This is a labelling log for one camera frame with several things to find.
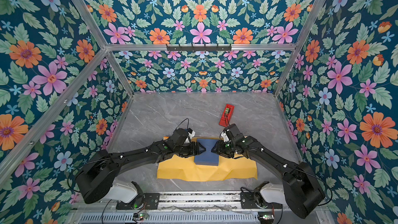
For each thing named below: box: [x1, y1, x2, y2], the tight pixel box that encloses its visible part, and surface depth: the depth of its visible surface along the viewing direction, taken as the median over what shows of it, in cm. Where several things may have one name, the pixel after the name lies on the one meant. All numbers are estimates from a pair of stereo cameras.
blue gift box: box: [194, 138, 220, 166], surface depth 81 cm
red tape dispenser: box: [218, 103, 235, 128], surface depth 103 cm
